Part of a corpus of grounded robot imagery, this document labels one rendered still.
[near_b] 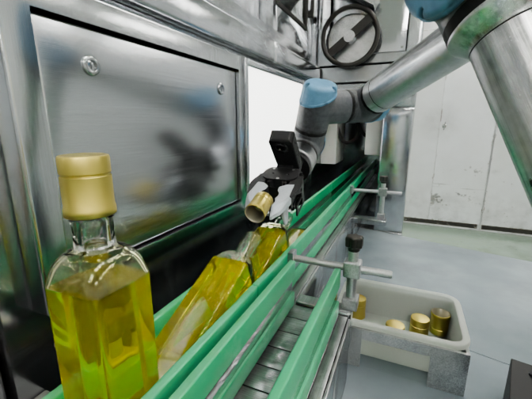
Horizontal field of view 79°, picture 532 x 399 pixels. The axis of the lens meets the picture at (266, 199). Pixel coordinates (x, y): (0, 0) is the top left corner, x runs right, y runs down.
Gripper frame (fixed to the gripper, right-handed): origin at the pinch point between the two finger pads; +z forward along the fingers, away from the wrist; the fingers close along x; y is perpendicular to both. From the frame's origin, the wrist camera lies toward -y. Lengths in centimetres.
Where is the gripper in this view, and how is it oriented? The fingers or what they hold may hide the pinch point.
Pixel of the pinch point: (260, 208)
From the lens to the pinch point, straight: 54.1
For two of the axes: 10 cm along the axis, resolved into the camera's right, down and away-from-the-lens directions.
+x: -9.3, -1.0, 3.5
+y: 1.1, 8.4, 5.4
